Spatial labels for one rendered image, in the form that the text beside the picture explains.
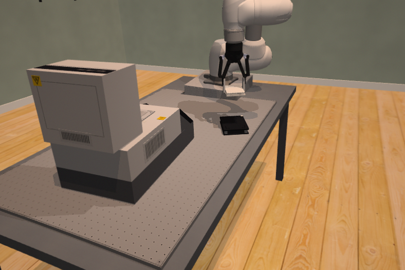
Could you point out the beige lab instrument with lid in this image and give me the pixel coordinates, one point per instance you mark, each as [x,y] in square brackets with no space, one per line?
[87,105]

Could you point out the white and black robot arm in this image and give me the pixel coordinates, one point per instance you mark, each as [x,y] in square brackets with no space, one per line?
[236,14]

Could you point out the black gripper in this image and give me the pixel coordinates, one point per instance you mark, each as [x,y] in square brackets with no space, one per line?
[233,56]

